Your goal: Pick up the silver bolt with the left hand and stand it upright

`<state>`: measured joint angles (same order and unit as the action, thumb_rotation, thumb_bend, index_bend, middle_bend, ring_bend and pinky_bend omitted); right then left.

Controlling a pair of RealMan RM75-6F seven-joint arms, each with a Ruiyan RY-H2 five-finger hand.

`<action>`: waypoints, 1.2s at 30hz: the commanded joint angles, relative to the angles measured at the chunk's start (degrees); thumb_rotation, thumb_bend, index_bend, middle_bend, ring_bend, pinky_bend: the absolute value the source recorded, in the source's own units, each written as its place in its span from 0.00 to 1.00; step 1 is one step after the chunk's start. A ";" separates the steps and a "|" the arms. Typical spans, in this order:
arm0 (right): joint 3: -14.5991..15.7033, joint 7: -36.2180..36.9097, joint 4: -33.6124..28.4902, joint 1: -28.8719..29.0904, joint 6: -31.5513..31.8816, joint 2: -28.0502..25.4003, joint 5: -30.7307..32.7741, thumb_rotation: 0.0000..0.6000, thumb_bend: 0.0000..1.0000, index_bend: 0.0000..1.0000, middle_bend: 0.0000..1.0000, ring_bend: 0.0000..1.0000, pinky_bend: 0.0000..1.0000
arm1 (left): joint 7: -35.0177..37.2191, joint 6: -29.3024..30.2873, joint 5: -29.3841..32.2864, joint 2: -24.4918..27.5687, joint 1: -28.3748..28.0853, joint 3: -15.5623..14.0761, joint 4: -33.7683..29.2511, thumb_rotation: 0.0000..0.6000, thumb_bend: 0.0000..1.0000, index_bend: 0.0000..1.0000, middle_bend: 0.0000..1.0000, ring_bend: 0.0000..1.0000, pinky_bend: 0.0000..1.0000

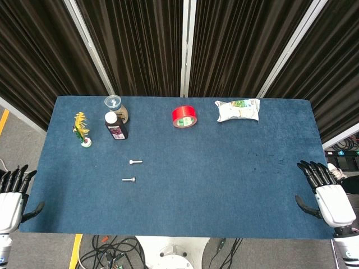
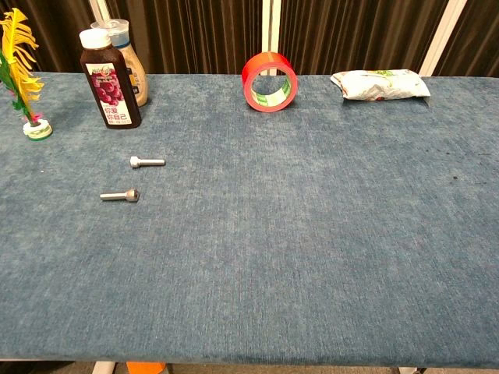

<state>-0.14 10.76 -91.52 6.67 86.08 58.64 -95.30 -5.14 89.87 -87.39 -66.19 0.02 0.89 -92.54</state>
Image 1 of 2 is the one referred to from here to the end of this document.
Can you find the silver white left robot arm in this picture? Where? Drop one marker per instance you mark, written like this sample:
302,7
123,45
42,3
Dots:
4,249

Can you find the white shoe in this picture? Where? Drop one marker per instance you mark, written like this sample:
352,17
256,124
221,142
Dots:
338,171

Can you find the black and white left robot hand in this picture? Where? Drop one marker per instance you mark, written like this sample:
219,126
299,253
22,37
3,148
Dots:
11,201

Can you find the white snack packet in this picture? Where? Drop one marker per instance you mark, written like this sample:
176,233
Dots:
238,112

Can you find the dark pleated curtain panel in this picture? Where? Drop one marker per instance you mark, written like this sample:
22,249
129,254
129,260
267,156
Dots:
134,45
333,70
241,45
36,56

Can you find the dark grape juice bottle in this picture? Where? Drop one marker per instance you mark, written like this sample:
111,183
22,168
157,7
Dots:
117,130

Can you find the white frame post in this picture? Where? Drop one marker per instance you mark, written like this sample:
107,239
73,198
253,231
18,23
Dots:
187,47
89,47
291,47

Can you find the black power strip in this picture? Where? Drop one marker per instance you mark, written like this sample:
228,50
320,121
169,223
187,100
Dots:
342,153

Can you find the beige drink bottle clear cap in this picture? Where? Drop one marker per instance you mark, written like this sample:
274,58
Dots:
124,113

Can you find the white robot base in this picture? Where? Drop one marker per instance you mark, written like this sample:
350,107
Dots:
171,252

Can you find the white frame base rail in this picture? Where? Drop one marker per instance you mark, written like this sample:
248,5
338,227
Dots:
340,139
22,115

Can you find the red tape roll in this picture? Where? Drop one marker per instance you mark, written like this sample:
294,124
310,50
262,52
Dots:
183,111

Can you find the blue table cloth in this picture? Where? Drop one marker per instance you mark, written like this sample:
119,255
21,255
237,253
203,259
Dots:
196,190

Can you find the yellow floor tape strip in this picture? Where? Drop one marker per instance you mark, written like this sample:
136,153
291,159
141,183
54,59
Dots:
75,252

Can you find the yellow green feather shuttlecock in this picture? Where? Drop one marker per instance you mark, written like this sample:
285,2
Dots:
80,127

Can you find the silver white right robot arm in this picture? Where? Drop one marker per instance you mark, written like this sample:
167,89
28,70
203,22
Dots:
347,252

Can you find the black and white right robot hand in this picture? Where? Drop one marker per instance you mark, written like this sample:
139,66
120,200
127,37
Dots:
333,204

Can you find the steel bolt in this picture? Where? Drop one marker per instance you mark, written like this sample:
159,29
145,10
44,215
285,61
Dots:
128,179
136,161

